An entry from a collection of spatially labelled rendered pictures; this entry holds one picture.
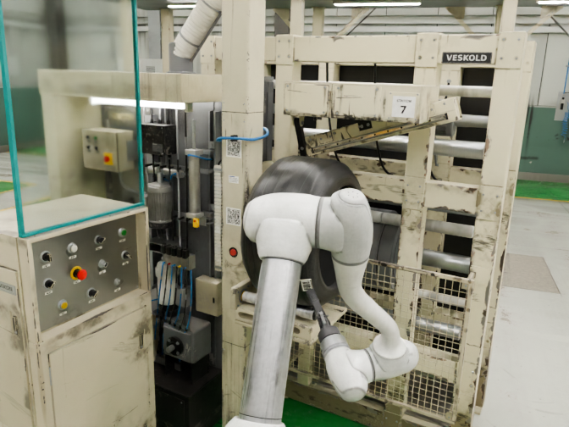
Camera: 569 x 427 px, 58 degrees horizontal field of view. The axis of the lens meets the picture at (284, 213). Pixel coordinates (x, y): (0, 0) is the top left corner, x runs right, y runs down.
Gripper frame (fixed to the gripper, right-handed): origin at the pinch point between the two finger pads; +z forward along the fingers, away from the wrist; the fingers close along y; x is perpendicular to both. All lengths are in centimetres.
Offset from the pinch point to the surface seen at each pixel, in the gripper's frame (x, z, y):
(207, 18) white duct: 1, 124, -64
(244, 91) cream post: 3, 67, -52
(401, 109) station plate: 58, 43, -34
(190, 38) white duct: -9, 127, -57
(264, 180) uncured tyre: -1.7, 36.4, -29.4
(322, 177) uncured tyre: 18.4, 27.6, -28.5
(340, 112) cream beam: 38, 60, -32
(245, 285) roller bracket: -23.2, 31.8, 15.5
